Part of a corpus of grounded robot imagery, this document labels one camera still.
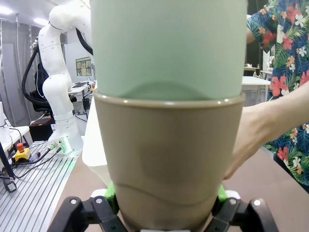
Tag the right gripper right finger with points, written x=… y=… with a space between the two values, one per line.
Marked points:
x=241 y=215

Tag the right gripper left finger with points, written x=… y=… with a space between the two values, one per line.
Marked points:
x=96 y=212

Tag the brown plastic cup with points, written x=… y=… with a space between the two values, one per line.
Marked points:
x=169 y=149

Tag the light green plastic cup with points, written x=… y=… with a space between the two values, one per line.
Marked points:
x=169 y=43

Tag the person's left forearm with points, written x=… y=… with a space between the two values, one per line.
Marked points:
x=285 y=113

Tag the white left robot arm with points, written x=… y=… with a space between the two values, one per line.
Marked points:
x=60 y=96

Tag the person's left hand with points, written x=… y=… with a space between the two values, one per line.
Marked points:
x=248 y=135

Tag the yellow red emergency stop button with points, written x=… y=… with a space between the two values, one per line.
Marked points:
x=22 y=153

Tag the black box with red tablet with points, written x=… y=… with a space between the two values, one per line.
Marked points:
x=42 y=128

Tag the black tripod leg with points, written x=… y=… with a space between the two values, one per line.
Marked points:
x=6 y=159

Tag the black office chair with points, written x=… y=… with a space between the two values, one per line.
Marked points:
x=39 y=99

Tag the white background table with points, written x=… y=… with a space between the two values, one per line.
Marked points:
x=256 y=83

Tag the monitor showing comic picture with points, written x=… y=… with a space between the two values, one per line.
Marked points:
x=84 y=66

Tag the person in floral shirt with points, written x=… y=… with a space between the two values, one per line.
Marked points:
x=289 y=48

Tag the slotted aluminium base plate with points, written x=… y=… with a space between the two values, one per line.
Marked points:
x=31 y=198

